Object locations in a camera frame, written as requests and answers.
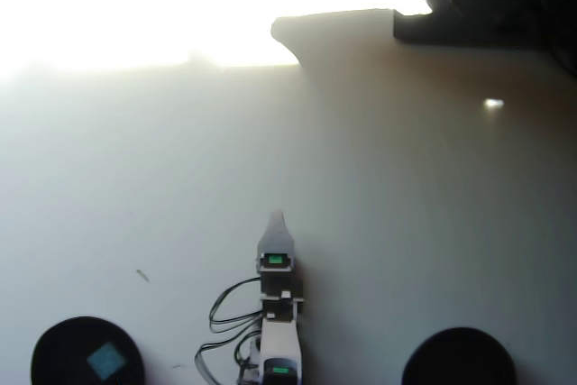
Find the blue foam cube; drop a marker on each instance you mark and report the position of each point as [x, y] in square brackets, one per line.
[105, 360]

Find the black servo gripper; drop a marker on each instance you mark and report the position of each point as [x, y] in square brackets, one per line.
[274, 265]

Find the black round bowl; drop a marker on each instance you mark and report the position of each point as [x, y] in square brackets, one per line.
[54, 353]
[457, 358]

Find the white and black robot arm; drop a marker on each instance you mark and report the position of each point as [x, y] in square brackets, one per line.
[280, 333]

